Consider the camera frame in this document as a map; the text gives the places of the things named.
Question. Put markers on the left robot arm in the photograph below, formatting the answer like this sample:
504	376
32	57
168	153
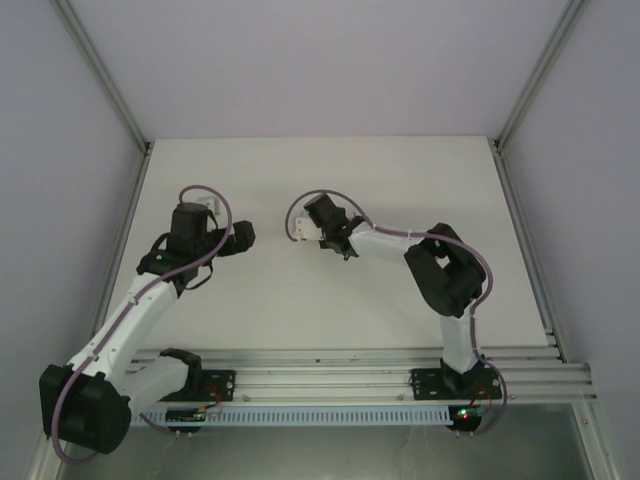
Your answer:
125	320

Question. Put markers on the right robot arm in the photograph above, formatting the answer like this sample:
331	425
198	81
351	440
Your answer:
450	280

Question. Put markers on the grey metal panel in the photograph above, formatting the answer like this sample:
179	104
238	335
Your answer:
320	452

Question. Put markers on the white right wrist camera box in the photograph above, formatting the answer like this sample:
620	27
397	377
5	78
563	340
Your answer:
307	230

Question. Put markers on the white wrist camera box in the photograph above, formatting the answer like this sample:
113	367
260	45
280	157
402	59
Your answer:
307	230
209	204

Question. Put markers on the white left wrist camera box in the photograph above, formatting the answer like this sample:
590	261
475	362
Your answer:
209	204

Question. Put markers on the aluminium table side rail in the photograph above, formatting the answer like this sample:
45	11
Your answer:
122	240
522	240

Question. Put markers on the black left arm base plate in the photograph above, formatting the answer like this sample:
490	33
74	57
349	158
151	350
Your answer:
225	385

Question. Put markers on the aluminium mounting rail beam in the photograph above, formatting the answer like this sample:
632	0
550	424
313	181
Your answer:
320	380

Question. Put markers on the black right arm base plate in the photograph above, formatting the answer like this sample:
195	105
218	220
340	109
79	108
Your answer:
425	385

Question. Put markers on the aluminium frame post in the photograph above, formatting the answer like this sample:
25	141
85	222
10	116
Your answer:
107	75
534	75

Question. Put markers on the aluminium frame leg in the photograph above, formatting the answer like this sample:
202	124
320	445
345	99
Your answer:
592	445
40	462

